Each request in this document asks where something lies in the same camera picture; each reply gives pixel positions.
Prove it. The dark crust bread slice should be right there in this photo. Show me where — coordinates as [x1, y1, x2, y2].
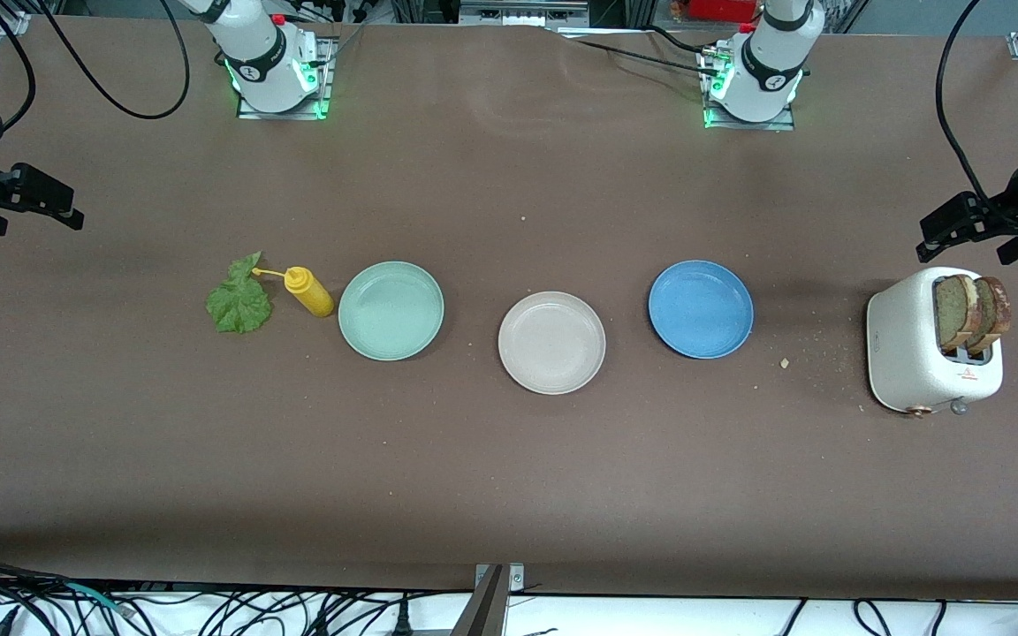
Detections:
[967, 276, 1013, 356]

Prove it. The light crust bread slice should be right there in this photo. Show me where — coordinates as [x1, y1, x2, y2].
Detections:
[933, 275, 981, 351]

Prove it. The green lettuce leaf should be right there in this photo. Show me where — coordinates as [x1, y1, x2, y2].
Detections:
[205, 252, 275, 335]

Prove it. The yellow squeeze bottle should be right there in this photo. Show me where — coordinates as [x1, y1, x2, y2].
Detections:
[253, 266, 335, 318]

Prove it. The blue plate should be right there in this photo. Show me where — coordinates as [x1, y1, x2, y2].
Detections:
[648, 260, 755, 360]

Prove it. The mint green plate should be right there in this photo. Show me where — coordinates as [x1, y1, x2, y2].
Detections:
[338, 261, 445, 362]

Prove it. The beige plate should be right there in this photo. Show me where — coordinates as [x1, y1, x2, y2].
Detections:
[498, 291, 607, 395]

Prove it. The white toaster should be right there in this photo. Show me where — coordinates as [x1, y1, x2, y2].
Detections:
[866, 267, 1005, 418]

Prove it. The red box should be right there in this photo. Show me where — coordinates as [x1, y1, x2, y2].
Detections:
[686, 0, 762, 23]

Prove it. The grey metal device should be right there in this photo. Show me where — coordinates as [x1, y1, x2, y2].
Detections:
[459, 0, 591, 27]

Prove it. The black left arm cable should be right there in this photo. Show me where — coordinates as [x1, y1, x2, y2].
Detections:
[935, 0, 1018, 223]

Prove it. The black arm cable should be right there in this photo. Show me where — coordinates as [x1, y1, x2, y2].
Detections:
[935, 0, 1018, 223]
[0, 0, 192, 151]

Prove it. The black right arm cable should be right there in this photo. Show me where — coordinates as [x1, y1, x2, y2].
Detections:
[0, 0, 192, 151]

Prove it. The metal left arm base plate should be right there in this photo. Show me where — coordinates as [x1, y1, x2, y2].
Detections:
[700, 49, 797, 133]

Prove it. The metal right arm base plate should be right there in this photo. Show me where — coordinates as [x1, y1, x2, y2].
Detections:
[235, 37, 335, 121]

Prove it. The black base power cable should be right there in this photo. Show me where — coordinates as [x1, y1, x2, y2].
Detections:
[562, 25, 726, 79]

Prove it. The teal cable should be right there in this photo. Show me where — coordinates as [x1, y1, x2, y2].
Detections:
[54, 579, 134, 617]

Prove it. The metal table bracket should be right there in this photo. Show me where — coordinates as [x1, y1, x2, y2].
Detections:
[452, 562, 528, 636]

